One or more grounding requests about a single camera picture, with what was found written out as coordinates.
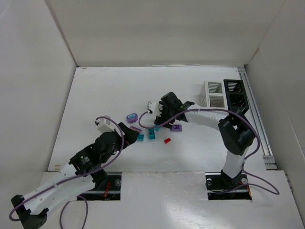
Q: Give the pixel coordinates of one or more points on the purple square lego brick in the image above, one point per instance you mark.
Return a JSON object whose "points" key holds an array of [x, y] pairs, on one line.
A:
{"points": [[176, 128]]}

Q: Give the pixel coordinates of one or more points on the aluminium rail right edge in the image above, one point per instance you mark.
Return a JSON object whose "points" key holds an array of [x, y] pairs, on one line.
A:
{"points": [[255, 112]]}

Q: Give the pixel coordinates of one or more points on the black slatted container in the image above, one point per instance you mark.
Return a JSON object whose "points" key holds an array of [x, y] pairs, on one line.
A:
{"points": [[236, 95]]}

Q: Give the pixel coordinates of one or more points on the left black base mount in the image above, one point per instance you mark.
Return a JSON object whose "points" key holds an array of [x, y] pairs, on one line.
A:
{"points": [[108, 190]]}

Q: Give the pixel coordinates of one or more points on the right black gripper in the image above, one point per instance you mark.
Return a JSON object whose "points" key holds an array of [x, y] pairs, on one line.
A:
{"points": [[164, 115]]}

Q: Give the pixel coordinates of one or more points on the purple round lego piece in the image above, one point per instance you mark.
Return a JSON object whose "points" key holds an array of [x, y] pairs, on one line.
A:
{"points": [[132, 118]]}

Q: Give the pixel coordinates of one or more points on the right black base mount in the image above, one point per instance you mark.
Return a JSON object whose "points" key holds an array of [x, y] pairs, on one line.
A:
{"points": [[221, 187]]}

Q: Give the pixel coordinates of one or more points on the teal two-by-three lego brick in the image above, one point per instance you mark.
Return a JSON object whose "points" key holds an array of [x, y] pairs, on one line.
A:
{"points": [[140, 138]]}

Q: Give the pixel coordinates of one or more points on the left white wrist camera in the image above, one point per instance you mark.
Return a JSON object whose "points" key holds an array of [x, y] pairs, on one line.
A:
{"points": [[104, 125]]}

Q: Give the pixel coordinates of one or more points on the teal tall lego brick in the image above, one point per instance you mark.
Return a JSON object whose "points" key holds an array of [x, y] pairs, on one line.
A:
{"points": [[151, 134]]}

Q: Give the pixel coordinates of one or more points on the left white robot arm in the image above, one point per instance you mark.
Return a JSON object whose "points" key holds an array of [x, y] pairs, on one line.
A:
{"points": [[83, 172]]}

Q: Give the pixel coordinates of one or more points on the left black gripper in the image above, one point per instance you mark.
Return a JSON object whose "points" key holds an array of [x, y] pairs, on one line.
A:
{"points": [[125, 133]]}

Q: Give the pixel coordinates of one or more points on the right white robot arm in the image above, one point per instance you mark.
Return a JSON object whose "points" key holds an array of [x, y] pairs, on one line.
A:
{"points": [[232, 124]]}

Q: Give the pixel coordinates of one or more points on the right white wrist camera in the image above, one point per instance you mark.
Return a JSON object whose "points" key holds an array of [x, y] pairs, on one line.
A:
{"points": [[152, 107]]}

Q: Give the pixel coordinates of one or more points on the small red lego brick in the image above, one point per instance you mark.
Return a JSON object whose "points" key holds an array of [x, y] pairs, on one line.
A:
{"points": [[167, 140]]}

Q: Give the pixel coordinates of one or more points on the purple orange flat lego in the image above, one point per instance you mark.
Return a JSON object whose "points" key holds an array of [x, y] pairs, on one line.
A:
{"points": [[135, 129]]}

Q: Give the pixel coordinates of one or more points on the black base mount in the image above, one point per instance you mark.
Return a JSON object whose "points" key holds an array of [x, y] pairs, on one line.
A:
{"points": [[221, 187], [108, 190]]}

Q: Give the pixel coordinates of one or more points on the small teal lego brick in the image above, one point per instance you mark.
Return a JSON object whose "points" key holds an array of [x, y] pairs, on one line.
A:
{"points": [[156, 128]]}

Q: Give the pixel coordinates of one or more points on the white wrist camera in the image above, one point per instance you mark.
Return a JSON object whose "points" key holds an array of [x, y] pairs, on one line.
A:
{"points": [[152, 107], [104, 125]]}

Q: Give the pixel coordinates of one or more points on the white slatted container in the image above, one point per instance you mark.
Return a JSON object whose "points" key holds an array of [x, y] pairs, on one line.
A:
{"points": [[213, 95]]}

